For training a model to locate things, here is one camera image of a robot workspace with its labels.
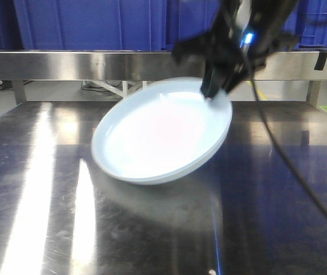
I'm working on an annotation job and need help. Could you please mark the steel shelf post right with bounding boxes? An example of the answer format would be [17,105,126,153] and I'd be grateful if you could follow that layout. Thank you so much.
[306,81,322,107]

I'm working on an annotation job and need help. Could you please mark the steel shelf post left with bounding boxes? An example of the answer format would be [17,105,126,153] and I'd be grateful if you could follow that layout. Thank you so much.
[11,80,27,105]

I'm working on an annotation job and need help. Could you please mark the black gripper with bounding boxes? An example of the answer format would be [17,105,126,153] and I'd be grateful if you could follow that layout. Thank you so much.
[172,1,297,99]

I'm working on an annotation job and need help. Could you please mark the blue plastic crate middle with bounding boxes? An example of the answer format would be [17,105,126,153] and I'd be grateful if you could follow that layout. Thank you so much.
[169,1,298,50]

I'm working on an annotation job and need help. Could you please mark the blue plastic crate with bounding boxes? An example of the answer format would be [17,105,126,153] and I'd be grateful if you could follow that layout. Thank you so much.
[169,1,298,50]
[14,0,166,52]
[283,1,327,48]

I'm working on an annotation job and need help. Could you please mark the blue plastic crate right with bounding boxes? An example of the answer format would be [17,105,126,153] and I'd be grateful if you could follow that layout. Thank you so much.
[283,1,327,48]

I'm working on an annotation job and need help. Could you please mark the blue plastic crate left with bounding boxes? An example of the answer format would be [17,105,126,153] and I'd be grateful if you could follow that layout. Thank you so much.
[14,0,166,52]

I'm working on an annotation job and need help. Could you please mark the steel shelf post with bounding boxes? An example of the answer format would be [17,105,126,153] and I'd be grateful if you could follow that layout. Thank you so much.
[306,81,322,107]
[11,80,27,105]

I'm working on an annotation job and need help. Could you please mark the black cable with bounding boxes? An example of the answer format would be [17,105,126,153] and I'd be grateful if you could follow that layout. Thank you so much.
[220,0,327,238]

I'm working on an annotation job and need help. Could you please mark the black tape strip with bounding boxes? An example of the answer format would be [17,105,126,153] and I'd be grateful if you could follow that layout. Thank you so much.
[314,50,327,71]

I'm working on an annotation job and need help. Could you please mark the white metal frame stand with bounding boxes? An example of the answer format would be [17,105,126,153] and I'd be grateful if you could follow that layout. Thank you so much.
[81,80,149,98]

